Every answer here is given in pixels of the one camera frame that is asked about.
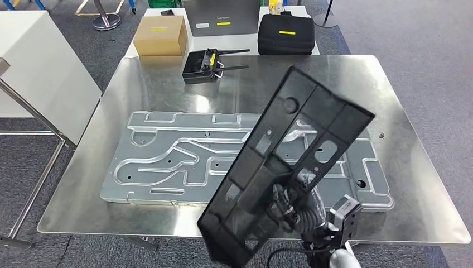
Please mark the black plastic plate frame part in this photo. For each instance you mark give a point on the black plastic plate frame part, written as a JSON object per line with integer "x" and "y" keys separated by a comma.
{"x": 332, "y": 107}

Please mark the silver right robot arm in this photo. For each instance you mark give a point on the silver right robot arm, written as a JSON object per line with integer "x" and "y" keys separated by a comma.
{"x": 310, "y": 223}

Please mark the steel workbench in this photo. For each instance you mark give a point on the steel workbench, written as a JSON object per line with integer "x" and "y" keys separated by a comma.
{"x": 147, "y": 85}

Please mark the black remote controller with antennas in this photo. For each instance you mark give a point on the black remote controller with antennas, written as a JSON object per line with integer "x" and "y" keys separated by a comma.
{"x": 196, "y": 68}

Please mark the stamped grey metal plate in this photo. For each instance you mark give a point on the stamped grey metal plate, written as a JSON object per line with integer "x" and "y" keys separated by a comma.
{"x": 159, "y": 148}

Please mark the white table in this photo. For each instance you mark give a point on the white table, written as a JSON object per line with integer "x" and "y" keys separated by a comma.
{"x": 244, "y": 44}

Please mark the black carrying case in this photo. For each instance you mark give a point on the black carrying case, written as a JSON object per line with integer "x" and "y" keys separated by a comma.
{"x": 286, "y": 37}

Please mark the grey laptop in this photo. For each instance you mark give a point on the grey laptop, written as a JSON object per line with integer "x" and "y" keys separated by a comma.
{"x": 221, "y": 14}

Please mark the brown cardboard box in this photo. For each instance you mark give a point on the brown cardboard box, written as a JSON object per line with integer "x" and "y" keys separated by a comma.
{"x": 159, "y": 37}

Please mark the small yellow item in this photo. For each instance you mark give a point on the small yellow item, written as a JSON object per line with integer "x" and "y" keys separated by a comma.
{"x": 275, "y": 6}

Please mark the black phone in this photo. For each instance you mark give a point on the black phone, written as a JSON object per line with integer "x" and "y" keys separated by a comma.
{"x": 167, "y": 12}

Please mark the green crate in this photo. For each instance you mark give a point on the green crate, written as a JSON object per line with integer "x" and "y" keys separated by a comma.
{"x": 164, "y": 3}

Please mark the blue metal rack on casters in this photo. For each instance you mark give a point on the blue metal rack on casters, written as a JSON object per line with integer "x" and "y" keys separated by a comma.
{"x": 132, "y": 5}
{"x": 37, "y": 4}

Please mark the chrome stanchion base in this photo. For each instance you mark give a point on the chrome stanchion base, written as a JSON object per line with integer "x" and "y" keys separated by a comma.
{"x": 106, "y": 20}

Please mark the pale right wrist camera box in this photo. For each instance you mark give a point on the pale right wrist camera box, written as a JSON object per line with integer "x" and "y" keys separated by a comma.
{"x": 345, "y": 207}

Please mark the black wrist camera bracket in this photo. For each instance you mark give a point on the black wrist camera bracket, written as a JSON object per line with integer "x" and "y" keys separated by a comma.
{"x": 332, "y": 236}

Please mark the black stanchion post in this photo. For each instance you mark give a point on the black stanchion post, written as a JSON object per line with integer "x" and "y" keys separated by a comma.
{"x": 325, "y": 18}

